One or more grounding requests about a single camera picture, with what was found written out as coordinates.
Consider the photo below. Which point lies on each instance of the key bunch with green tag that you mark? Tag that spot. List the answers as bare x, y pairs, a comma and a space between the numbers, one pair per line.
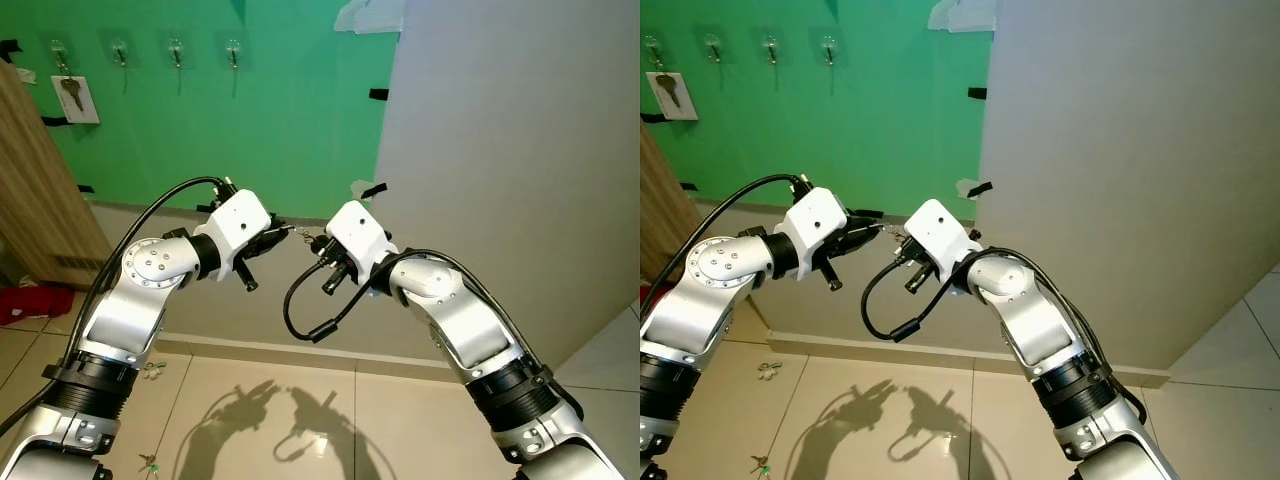
762, 465
150, 462

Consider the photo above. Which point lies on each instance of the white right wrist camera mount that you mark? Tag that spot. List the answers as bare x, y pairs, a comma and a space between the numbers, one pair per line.
355, 228
940, 228

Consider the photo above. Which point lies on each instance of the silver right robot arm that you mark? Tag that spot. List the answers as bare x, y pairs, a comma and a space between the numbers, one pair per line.
470, 320
1035, 320

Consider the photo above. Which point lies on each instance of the clear adhesive wall hook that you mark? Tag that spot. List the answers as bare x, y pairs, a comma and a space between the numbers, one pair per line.
176, 50
61, 52
119, 50
654, 50
233, 50
712, 47
771, 47
829, 47

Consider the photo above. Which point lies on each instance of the red cloth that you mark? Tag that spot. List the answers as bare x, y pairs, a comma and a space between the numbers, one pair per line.
35, 305

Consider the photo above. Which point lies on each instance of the silver key bunch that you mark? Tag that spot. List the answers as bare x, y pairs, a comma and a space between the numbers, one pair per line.
153, 371
769, 371

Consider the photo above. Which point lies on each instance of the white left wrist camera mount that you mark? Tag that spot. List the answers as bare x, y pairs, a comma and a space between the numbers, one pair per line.
240, 220
815, 218

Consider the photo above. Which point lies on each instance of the green wall board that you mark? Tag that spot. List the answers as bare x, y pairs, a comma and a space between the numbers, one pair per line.
880, 120
300, 120

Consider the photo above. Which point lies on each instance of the wood grain cabinet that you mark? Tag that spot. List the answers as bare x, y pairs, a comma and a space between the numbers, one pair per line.
40, 200
660, 210

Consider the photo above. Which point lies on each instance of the white paper scrap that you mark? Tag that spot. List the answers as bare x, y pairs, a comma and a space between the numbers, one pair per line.
370, 18
965, 15

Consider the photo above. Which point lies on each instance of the dark key on card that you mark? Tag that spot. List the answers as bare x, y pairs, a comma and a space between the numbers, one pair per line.
666, 90
71, 93

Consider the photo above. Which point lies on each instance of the white paper card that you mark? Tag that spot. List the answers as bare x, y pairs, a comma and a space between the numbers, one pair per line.
88, 112
686, 110

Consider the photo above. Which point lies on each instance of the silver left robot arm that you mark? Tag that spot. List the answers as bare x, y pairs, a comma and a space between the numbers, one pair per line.
130, 300
700, 300

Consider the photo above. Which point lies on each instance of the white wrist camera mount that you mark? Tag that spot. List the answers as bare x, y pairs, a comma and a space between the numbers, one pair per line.
240, 220
940, 228
355, 228
815, 218

